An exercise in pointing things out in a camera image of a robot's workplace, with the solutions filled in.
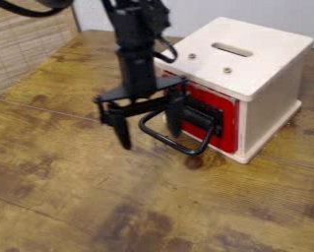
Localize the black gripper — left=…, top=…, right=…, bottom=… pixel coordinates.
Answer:
left=95, top=48, right=186, bottom=150

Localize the black metal drawer handle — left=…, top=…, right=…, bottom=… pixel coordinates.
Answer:
left=138, top=97, right=224, bottom=157

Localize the red drawer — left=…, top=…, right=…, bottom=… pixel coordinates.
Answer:
left=174, top=81, right=240, bottom=154

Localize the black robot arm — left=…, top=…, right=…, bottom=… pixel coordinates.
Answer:
left=95, top=0, right=188, bottom=150

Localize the white wooden box cabinet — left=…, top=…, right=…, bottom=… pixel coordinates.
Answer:
left=156, top=17, right=314, bottom=163

